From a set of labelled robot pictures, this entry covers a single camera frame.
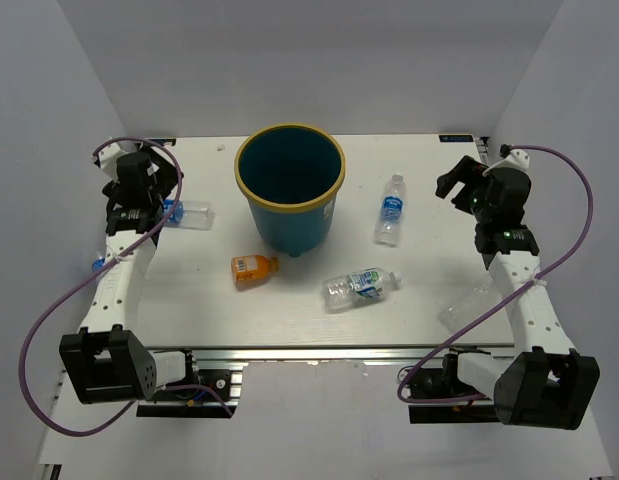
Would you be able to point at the left corner marker sticker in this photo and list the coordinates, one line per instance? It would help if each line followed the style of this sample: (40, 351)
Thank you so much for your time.
(164, 141)

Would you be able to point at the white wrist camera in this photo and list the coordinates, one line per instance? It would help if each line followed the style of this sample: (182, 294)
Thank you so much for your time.
(111, 152)
(516, 159)

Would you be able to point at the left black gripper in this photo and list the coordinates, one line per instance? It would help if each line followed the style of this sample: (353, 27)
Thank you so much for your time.
(165, 174)

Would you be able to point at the Aquafina clear water bottle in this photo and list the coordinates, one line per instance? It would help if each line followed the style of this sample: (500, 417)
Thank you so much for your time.
(387, 228)

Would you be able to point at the clear bottle green white label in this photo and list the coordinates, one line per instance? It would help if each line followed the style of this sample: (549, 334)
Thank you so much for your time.
(359, 288)

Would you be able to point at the orange juice bottle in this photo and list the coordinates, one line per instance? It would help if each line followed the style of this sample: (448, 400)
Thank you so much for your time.
(253, 270)

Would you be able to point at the clear bottle dark blue label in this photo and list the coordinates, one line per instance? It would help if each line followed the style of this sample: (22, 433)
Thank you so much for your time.
(192, 215)

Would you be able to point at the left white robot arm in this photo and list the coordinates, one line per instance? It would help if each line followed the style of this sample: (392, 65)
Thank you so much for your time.
(105, 360)

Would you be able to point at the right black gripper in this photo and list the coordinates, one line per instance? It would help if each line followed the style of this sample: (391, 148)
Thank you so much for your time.
(467, 171)

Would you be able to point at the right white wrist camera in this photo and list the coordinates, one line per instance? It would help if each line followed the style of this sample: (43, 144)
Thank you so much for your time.
(516, 159)

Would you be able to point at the teal bin with yellow rim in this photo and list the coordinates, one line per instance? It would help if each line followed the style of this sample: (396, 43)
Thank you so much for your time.
(290, 175)

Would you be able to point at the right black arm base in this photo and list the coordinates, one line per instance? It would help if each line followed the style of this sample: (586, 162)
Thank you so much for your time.
(443, 399)

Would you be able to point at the small bottle blue label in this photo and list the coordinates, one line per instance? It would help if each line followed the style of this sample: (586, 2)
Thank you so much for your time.
(98, 264)

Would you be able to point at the corner marker sticker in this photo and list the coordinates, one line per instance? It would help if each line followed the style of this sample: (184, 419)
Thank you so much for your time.
(164, 141)
(456, 138)

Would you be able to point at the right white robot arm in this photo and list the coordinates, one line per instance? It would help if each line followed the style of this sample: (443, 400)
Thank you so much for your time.
(548, 384)

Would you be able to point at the crushed clear unlabelled bottle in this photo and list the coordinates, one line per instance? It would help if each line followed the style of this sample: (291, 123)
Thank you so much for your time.
(475, 301)

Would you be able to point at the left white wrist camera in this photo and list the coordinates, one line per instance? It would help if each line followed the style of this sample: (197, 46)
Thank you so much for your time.
(111, 152)

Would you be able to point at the aluminium front rail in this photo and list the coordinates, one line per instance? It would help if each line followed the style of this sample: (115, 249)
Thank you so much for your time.
(408, 355)

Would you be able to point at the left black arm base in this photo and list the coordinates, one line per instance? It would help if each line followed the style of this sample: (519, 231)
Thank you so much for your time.
(215, 394)

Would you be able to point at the right corner marker sticker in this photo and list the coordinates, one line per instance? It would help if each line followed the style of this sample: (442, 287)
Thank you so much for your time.
(456, 138)

